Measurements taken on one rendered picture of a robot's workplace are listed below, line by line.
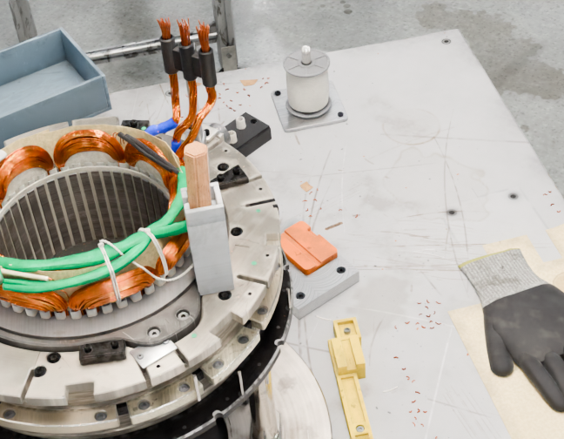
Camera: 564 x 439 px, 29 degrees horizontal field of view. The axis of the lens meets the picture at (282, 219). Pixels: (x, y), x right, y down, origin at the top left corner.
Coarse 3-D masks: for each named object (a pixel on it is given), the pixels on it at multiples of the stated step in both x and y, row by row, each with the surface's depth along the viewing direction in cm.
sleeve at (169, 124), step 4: (168, 120) 91; (172, 120) 91; (160, 124) 91; (164, 124) 91; (168, 124) 91; (172, 124) 91; (176, 124) 91; (148, 128) 92; (152, 128) 91; (156, 128) 91; (160, 128) 91; (164, 128) 91; (168, 128) 91; (172, 128) 91; (148, 132) 92; (152, 132) 91; (156, 132) 92; (160, 132) 92; (164, 132) 92
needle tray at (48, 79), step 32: (64, 32) 116; (0, 64) 115; (32, 64) 118; (64, 64) 119; (0, 96) 116; (32, 96) 115; (64, 96) 109; (96, 96) 111; (0, 128) 107; (32, 128) 110
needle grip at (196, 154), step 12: (192, 144) 76; (192, 156) 76; (204, 156) 76; (192, 168) 76; (204, 168) 76; (192, 180) 77; (204, 180) 77; (192, 192) 78; (204, 192) 78; (192, 204) 79; (204, 204) 79
